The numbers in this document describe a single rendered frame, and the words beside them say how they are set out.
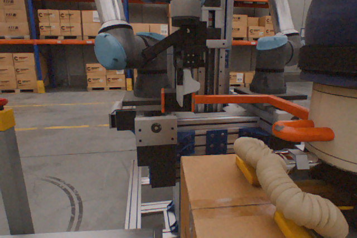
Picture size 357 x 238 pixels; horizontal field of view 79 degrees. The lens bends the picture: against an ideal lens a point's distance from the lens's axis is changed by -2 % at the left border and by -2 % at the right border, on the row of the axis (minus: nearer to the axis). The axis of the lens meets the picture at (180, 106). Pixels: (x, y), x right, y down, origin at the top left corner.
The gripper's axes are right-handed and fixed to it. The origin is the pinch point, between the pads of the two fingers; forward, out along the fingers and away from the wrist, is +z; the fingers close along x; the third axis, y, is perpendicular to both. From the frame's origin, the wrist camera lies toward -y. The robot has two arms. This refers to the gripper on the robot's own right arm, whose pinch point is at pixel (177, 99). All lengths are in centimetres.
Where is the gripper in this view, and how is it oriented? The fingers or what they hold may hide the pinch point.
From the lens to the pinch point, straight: 59.6
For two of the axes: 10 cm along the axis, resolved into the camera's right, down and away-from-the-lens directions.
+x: -0.9, -2.4, 9.7
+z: 0.0, 9.7, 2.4
